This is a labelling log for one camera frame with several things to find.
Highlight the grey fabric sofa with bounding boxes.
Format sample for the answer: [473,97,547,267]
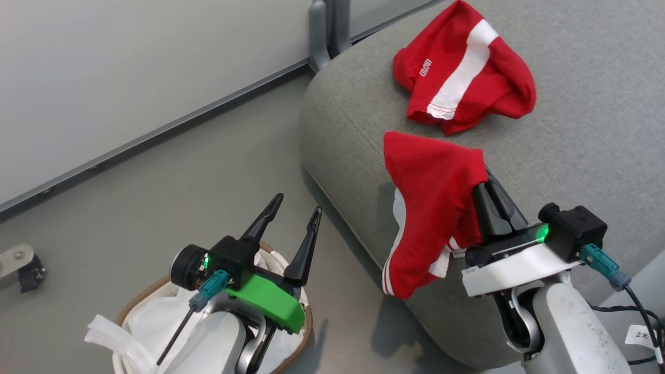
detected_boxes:
[299,0,665,370]

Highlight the right arm cable teal connector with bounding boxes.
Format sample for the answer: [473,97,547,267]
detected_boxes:
[580,243,665,365]

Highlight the red garment wide white stripe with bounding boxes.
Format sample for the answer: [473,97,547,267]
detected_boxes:
[392,0,537,137]

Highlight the grey partition upright post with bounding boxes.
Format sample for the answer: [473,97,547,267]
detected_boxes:
[330,0,353,58]
[308,0,334,73]

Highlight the grey partition support foot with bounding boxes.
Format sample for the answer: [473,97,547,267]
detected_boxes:
[0,244,35,280]

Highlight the black caster wheel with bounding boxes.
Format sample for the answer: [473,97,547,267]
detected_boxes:
[18,253,49,294]

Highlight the thin black loose cable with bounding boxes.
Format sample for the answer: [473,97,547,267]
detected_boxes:
[589,302,665,366]

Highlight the arm cable teal connector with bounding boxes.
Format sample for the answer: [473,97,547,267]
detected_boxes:
[155,269,231,366]
[580,243,665,365]

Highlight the red garment thin striped cuffs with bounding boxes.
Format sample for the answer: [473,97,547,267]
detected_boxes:
[381,130,489,301]

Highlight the left arm cable teal connector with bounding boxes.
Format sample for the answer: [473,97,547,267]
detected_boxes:
[155,269,231,366]

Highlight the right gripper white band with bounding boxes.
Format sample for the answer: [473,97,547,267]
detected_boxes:
[461,168,583,298]

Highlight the grey partition bottom rail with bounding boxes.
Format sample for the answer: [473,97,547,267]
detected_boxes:
[0,56,313,217]

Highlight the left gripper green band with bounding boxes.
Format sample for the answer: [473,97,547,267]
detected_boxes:
[170,193,323,335]

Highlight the brown wicker laundry basket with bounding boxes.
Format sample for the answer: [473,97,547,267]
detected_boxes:
[114,241,314,374]

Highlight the white cable label tag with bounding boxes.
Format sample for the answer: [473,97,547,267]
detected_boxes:
[624,324,655,348]

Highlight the white partition panel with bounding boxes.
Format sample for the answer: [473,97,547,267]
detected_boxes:
[349,0,443,40]
[0,0,313,206]

